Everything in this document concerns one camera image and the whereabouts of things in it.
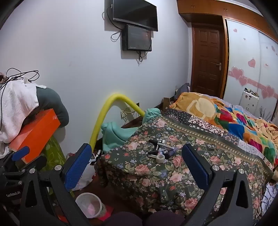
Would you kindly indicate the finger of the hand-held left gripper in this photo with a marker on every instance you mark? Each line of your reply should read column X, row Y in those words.
column 20, row 153

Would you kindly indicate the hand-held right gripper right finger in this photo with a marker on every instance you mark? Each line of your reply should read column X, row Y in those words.
column 196, row 169

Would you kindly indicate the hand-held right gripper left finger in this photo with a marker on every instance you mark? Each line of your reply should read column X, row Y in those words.
column 77, row 166

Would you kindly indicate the white blue toothpaste tube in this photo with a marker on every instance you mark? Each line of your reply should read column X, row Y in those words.
column 170, row 153

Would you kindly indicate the grey tape roll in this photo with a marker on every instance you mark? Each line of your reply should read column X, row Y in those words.
column 160, row 158

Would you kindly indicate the white plastic cup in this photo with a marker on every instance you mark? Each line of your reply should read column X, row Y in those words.
column 89, row 206

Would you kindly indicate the white plastic bag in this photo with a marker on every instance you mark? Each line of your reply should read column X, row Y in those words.
column 86, row 171

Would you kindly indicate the orange box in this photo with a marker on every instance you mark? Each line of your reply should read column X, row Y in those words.
column 34, row 134

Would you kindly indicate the green leaf-print cloth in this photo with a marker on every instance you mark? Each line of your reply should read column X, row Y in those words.
column 54, row 152

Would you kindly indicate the dark floral blanket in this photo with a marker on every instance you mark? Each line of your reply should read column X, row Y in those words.
column 152, row 173

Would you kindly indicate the white towel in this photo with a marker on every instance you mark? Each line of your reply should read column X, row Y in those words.
column 15, row 108

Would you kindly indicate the teal cloth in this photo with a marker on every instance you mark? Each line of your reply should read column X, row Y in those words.
column 113, row 137

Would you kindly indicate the yellow foam tube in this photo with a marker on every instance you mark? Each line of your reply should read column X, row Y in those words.
column 102, row 117

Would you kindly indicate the red paper sheet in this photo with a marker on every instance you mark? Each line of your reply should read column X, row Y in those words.
column 108, row 211

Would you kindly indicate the person's right leg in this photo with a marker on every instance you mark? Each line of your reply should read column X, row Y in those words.
column 165, row 218

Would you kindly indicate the person's leg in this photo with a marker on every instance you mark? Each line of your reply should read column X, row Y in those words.
column 123, row 219
column 165, row 218

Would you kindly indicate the dark green cushion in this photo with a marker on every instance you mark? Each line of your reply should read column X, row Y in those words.
column 54, row 104

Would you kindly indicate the person's left leg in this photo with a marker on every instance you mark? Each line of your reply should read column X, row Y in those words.
column 123, row 219

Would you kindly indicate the small brown cardboard box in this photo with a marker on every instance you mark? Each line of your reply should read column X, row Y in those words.
column 166, row 103

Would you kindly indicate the dark grey bag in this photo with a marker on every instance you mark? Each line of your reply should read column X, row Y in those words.
column 183, row 91

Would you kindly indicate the white patterned bedsheet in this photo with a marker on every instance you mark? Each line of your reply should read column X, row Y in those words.
column 270, row 200

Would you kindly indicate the dark dry twigs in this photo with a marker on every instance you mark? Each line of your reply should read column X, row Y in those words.
column 266, row 114

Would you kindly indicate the brown wooden door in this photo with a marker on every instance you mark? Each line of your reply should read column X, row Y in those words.
column 206, row 54

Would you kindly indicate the white wardrobe with heart stickers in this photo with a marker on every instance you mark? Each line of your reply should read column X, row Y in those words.
column 245, row 56

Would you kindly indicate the wooden overhead cabinet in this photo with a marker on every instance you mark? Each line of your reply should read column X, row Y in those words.
column 206, row 8

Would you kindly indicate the white wall socket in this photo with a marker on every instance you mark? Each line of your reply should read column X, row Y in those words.
column 130, row 107
column 124, row 114

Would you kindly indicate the white device on wall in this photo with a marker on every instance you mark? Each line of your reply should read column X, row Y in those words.
column 249, row 102

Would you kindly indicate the small black wall monitor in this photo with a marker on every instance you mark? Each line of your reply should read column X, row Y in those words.
column 136, row 39

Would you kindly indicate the black wall television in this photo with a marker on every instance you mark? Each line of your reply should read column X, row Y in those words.
column 134, row 13

